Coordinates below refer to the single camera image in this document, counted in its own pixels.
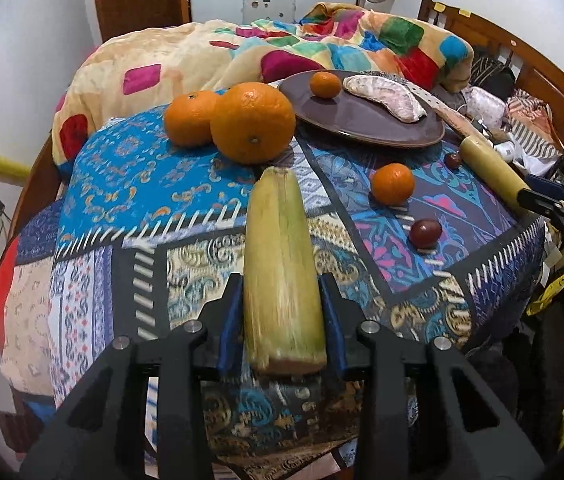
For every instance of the blue patterned patchwork cloth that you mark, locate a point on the blue patterned patchwork cloth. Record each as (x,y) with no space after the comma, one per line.
(126,200)

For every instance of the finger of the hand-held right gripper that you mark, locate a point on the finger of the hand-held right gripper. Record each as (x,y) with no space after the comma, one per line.
(542,202)
(547,186)

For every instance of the wooden headboard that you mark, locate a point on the wooden headboard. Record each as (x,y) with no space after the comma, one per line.
(542,55)

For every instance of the brown wooden door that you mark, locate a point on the brown wooden door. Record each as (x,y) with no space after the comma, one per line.
(136,0)

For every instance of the black bag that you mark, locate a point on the black bag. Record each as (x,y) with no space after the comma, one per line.
(494,75)

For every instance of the white perforated belt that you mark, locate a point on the white perforated belt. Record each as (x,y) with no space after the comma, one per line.
(442,107)

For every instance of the colourful checked blanket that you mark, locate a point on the colourful checked blanket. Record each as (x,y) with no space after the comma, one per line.
(171,60)

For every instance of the dark brown plate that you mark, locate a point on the dark brown plate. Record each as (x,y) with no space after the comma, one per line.
(362,125)

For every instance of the large orange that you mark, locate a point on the large orange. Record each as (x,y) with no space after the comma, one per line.
(253,122)

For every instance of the yellow-green sugarcane piece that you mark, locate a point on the yellow-green sugarcane piece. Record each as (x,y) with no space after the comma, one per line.
(282,270)

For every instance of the striped cloth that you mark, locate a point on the striped cloth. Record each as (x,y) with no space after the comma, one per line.
(537,125)

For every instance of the dark red jujube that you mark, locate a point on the dark red jujube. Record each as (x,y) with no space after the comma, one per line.
(453,160)
(425,233)

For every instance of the tan sugarcane piece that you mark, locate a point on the tan sugarcane piece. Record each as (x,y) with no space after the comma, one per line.
(492,170)

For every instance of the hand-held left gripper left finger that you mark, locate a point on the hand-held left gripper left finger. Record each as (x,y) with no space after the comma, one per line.
(232,310)

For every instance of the white appliance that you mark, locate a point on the white appliance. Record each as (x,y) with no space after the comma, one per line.
(268,7)

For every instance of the peeled pomelo segment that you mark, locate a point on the peeled pomelo segment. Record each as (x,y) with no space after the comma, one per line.
(387,97)

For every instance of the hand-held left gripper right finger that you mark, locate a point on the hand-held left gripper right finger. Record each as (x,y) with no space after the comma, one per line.
(331,315)

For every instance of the small mandarin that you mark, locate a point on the small mandarin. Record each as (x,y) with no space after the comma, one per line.
(325,85)
(393,184)

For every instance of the medium orange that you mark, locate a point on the medium orange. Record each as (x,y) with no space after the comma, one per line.
(189,120)

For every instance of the white pink cloth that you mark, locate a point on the white pink cloth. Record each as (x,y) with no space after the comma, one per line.
(484,104)

